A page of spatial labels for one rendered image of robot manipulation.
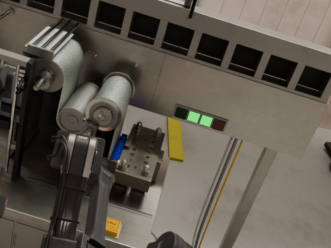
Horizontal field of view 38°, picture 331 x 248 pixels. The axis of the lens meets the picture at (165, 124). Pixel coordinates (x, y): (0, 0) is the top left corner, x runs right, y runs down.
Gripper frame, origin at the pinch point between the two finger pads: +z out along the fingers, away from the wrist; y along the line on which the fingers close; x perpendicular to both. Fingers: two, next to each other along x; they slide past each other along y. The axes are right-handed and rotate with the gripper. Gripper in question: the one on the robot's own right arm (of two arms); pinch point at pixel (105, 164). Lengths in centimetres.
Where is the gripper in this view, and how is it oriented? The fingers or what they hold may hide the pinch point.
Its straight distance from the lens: 196.2
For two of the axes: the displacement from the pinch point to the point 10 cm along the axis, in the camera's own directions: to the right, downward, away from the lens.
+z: 0.1, -0.1, 10.0
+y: 9.6, 2.9, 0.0
